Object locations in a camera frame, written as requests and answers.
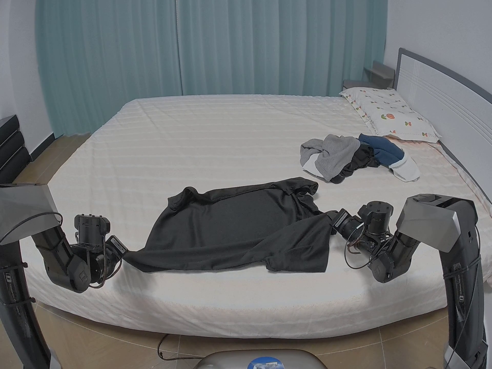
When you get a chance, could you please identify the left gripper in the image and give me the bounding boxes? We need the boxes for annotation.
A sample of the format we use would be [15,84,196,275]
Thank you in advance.
[99,235,129,274]

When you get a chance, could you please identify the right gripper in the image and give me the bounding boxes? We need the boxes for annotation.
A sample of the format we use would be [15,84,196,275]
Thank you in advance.
[327,208,364,241]

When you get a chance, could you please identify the black T-shirt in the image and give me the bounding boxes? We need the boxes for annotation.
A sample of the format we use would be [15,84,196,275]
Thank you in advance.
[123,176,333,274]

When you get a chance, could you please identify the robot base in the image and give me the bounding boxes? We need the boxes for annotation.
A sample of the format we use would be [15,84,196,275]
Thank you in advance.
[200,350,323,369]

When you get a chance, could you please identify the pile of clothes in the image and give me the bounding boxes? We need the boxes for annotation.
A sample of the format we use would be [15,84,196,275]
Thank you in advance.
[300,132,421,184]

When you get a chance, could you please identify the bed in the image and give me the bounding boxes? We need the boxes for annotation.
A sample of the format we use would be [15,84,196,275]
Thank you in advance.
[15,48,492,339]

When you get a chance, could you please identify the white printed pillow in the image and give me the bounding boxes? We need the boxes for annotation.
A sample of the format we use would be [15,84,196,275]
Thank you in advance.
[339,87,442,144]

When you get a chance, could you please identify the black chest of drawers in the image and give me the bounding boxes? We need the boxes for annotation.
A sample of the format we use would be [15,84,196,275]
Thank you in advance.
[0,115,33,185]

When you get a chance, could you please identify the grey bedside table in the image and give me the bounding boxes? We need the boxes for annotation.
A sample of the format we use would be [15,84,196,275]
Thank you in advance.
[342,61,396,90]

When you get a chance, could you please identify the blue-green curtain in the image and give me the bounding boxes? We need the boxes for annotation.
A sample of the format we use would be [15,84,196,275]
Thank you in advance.
[36,0,183,137]
[175,0,389,97]

